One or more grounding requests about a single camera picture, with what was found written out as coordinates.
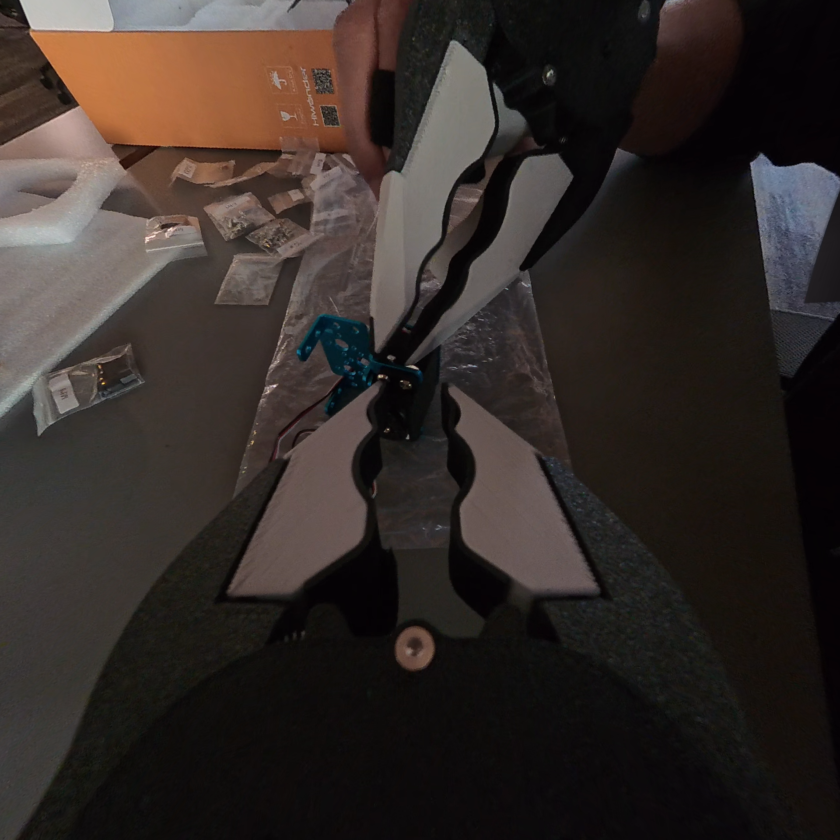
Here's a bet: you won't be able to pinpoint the blue bracket with black servo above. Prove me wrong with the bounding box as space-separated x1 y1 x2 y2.
298 314 441 444

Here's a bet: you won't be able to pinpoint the scattered small screw bags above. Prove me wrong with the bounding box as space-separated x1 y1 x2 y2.
144 134 382 308

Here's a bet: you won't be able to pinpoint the large clear plastic bag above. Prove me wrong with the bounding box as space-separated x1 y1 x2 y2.
233 177 575 552

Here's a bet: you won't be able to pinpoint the person's right forearm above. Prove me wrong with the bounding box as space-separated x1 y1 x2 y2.
617 0 840 165

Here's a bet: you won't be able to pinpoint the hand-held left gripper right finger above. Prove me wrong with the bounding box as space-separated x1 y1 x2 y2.
440 382 605 599

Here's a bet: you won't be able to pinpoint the white foam frame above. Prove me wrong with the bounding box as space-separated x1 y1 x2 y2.
0 157 142 249

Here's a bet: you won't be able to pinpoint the grey desk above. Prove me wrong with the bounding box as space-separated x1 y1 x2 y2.
0 141 815 840

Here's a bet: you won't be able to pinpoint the white foam box insert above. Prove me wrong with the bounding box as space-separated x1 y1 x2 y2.
118 0 342 30

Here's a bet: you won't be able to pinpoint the person's right hand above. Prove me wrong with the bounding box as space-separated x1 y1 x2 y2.
331 0 408 194

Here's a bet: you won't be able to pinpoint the small bag of black parts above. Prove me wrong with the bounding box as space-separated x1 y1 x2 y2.
33 343 145 437

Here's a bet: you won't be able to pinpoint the grey mesh chair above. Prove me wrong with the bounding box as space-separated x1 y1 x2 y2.
764 305 831 382

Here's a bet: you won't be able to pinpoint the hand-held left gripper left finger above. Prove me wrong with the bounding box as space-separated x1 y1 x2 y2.
220 386 385 601

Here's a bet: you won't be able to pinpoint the orange cardboard box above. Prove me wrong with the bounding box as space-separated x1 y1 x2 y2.
20 0 358 152

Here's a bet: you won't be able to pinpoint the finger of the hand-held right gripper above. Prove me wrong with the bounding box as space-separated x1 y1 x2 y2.
369 39 498 350
419 146 564 354

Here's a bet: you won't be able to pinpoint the white foam sheet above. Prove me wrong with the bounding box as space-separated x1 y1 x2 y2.
0 217 198 421

